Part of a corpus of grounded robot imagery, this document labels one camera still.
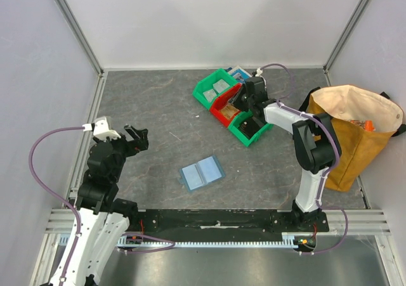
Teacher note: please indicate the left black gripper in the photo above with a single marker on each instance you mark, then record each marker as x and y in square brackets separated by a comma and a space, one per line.
[136, 145]

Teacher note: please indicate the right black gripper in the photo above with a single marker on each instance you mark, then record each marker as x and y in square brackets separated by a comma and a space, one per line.
[242, 97]

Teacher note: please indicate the white VIP credit card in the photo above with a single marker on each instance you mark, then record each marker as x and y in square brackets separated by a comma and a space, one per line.
[210, 95]

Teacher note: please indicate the blue card holder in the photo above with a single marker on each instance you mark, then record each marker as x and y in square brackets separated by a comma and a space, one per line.
[201, 173]

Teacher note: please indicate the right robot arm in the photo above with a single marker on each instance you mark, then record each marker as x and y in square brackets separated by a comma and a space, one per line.
[316, 145]

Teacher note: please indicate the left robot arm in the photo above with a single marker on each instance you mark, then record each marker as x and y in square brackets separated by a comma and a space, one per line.
[100, 218]

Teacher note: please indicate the brown cards in bin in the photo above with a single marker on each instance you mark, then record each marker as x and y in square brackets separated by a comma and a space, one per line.
[229, 111]

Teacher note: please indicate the grey card in bin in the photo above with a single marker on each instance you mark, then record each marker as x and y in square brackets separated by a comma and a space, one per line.
[220, 86]

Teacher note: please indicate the red bin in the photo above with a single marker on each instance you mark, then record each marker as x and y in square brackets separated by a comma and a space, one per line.
[221, 101]

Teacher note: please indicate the black items in bin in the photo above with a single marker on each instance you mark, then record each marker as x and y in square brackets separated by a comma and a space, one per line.
[249, 127]

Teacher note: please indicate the blue white box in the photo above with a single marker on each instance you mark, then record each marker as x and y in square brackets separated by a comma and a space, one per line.
[238, 73]

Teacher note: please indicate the green bin near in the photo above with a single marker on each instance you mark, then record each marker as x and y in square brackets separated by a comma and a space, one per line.
[234, 129]

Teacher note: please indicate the green bin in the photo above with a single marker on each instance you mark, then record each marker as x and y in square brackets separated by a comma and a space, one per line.
[212, 86]
[234, 129]

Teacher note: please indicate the green bin far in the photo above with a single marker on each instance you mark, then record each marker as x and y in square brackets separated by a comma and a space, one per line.
[212, 86]

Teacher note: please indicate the yellow tote bag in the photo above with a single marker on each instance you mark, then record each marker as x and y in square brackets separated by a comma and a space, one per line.
[349, 107]

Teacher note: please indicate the orange item in bag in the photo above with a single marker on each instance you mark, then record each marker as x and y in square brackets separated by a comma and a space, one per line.
[369, 126]

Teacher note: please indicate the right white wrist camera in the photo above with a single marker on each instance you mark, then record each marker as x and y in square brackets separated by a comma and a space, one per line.
[258, 76]

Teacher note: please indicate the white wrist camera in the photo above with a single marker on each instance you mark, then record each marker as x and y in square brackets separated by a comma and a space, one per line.
[258, 76]
[102, 129]

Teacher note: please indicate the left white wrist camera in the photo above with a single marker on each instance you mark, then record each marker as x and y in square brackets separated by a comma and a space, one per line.
[102, 129]

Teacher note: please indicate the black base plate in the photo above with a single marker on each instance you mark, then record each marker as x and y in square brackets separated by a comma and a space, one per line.
[221, 225]

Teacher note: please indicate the white cable duct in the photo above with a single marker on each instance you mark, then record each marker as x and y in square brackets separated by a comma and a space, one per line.
[287, 242]

